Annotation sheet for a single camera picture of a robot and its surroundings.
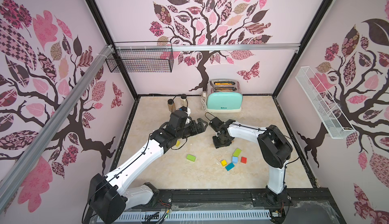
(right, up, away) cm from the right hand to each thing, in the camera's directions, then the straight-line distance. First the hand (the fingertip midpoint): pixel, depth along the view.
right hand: (219, 146), depth 92 cm
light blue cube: (+8, -6, -7) cm, 12 cm away
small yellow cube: (+2, -8, -7) cm, 11 cm away
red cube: (+14, -7, -5) cm, 16 cm away
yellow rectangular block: (-21, +10, -35) cm, 42 cm away
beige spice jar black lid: (-24, +29, +16) cm, 41 cm away
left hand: (-12, +13, -17) cm, 25 cm away
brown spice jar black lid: (-32, +26, +12) cm, 43 cm away
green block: (-18, -6, -5) cm, 19 cm away
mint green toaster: (+4, +32, +6) cm, 33 cm away
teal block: (+5, -10, -7) cm, 13 cm away
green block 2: (+11, -4, -2) cm, 11 cm away
